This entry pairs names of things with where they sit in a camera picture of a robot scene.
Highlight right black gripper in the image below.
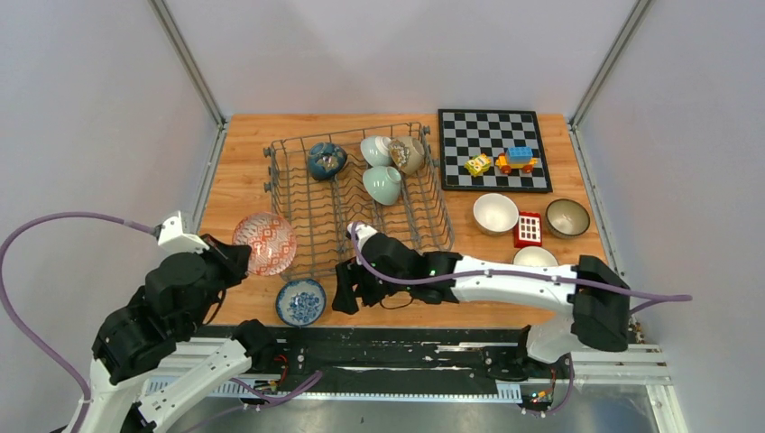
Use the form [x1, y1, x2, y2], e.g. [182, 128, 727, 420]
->
[332, 254, 411, 314]

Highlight blue zigzag pattern bowl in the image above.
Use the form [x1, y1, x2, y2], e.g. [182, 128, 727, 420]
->
[232, 212, 298, 276]

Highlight blue floral white bowl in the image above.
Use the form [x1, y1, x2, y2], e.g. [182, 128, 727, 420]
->
[275, 279, 327, 327]

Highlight grey wire dish rack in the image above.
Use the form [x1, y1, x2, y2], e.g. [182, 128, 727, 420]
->
[263, 122, 455, 281]

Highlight cream beige bowl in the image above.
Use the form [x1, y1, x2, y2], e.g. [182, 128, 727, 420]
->
[473, 193, 520, 235]

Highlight dark blue white bowl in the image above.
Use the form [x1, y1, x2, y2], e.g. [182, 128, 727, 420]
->
[512, 246, 558, 267]

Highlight black striped bowl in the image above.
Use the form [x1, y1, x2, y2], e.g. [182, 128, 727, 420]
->
[544, 198, 592, 239]

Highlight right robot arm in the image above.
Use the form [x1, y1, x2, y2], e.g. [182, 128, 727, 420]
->
[332, 226, 630, 377]

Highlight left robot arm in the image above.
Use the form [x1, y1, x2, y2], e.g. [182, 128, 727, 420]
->
[63, 235, 277, 432]

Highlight pale green bowl middle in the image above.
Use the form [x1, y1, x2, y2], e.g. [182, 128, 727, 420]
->
[363, 166, 402, 206]

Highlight pale green bowl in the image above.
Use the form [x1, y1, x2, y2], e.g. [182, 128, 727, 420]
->
[363, 166, 402, 206]
[360, 135, 393, 167]

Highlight dark teal glazed bowl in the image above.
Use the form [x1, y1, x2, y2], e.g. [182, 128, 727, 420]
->
[307, 142, 347, 180]

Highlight pale green bowl rear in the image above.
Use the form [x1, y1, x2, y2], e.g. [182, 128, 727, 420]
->
[360, 135, 393, 167]

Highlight beige speckled bowl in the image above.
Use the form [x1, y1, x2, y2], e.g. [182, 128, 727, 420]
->
[389, 136, 425, 176]

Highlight yellow toy block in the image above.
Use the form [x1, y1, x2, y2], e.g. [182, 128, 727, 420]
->
[464, 153, 493, 177]

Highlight red white toy block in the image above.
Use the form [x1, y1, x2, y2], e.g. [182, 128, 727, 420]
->
[513, 211, 542, 249]

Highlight black white checkerboard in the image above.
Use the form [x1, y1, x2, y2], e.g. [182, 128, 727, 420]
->
[438, 108, 553, 193]

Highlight orange blue toy car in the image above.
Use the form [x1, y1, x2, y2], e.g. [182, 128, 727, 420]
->
[494, 147, 538, 175]

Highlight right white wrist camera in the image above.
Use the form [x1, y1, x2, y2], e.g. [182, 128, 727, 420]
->
[346, 221, 378, 243]

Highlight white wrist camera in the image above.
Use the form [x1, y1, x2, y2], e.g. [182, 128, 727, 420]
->
[346, 221, 378, 243]
[155, 210, 209, 253]

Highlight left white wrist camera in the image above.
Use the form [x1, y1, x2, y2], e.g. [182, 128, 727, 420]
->
[155, 210, 209, 253]

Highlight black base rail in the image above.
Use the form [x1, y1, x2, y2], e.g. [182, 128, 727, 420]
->
[128, 325, 670, 402]

